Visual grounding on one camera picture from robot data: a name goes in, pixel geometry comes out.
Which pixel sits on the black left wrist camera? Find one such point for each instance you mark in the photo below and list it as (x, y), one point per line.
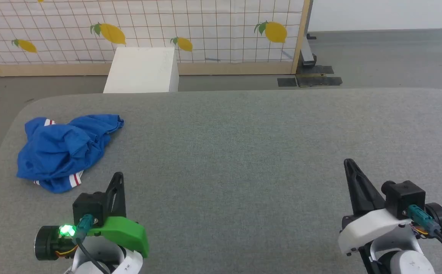
(89, 207)

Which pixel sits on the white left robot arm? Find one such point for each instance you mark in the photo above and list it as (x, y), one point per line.
(120, 262)

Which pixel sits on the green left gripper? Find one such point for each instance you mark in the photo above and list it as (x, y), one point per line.
(125, 232)

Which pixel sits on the white box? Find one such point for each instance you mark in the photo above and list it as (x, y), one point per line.
(141, 70)

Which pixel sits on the metal partition stand foot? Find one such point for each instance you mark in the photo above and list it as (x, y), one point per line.
(307, 53)

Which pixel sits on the small black floor tape patch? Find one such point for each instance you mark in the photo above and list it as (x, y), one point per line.
(286, 82)

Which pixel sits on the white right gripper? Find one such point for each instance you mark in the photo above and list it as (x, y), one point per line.
(373, 226)

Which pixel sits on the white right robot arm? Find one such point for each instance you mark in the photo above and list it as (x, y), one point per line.
(407, 262)

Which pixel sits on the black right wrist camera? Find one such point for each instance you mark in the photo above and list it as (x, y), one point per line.
(405, 198)

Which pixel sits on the large dark floor base mat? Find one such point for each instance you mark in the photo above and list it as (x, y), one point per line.
(319, 78)

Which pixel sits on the lemon print partition screen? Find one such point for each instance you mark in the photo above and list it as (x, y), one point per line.
(205, 30)

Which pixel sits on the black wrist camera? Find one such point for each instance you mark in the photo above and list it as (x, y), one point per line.
(405, 198)
(89, 207)

